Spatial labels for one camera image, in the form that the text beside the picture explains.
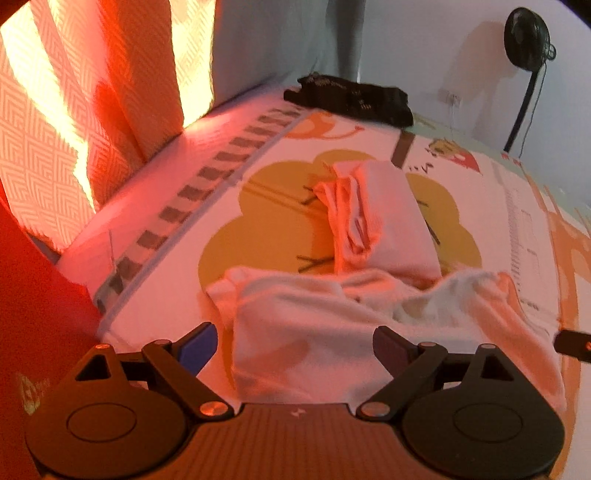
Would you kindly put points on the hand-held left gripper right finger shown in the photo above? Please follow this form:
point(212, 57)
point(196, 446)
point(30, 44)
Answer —
point(392, 350)

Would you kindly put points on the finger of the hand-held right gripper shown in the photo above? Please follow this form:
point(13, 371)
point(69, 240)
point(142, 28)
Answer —
point(575, 345)

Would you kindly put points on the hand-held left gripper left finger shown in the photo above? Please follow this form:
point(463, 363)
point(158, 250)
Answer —
point(198, 348)

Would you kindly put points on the folded white garment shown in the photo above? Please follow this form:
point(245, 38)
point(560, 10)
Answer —
point(392, 217)

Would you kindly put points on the printed cartoon play mat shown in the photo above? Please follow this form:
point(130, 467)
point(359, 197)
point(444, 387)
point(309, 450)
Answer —
point(277, 217)

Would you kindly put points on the black clothing pile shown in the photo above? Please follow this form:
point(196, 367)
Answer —
point(351, 97)

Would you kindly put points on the orange patterned curtain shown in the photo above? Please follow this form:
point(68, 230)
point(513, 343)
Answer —
point(46, 115)

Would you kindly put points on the grey curtain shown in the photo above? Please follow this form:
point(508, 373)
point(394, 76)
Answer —
point(344, 37)

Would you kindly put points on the black standing fan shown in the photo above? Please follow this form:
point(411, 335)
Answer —
point(526, 27)

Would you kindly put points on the white wall socket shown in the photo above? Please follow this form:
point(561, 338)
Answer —
point(455, 98)

